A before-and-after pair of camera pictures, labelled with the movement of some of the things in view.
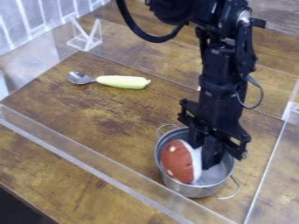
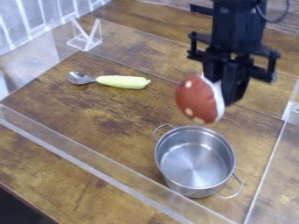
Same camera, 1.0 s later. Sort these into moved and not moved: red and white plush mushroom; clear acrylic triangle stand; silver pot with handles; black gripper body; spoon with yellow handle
Moved: black gripper body; red and white plush mushroom
Not moved: clear acrylic triangle stand; spoon with yellow handle; silver pot with handles
